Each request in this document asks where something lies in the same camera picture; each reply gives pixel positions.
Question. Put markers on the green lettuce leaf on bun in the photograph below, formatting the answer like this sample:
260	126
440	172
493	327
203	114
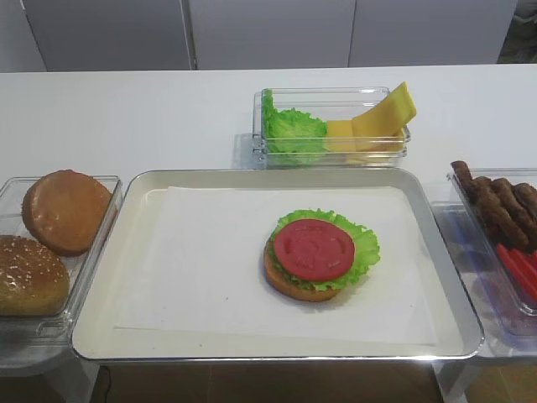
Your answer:
366	245

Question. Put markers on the sesame seed bun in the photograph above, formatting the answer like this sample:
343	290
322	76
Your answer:
34	281

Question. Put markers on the plain brown bun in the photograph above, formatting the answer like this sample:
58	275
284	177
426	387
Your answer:
64	209

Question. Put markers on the silver metal tray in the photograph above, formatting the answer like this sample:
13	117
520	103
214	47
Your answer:
98	334

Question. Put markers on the leaning yellow cheese slice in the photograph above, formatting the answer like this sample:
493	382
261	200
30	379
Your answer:
382	127

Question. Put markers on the green lettuce in container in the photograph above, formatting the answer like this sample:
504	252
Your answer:
291	131

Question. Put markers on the red tomato slices in container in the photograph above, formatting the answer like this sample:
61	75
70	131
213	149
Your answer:
520	268

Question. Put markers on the clear patty container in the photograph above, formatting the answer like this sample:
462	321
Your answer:
508	297

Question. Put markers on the red tomato slice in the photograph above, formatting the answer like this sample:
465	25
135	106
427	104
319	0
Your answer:
314	250

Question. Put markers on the clear bun container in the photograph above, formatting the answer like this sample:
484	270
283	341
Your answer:
54	329

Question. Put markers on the flat yellow cheese slice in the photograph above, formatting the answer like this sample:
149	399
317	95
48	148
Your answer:
341	139

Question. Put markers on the clear container with lettuce and cheese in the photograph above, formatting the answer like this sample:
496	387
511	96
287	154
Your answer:
328	104

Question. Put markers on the brown meat patty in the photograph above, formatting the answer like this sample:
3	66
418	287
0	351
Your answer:
525	219
507	212
495	218
526	195

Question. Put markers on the white paper sheet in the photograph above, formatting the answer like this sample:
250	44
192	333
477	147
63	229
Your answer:
202	271

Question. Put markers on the bottom burger bun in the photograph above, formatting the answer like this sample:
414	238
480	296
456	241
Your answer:
276	279

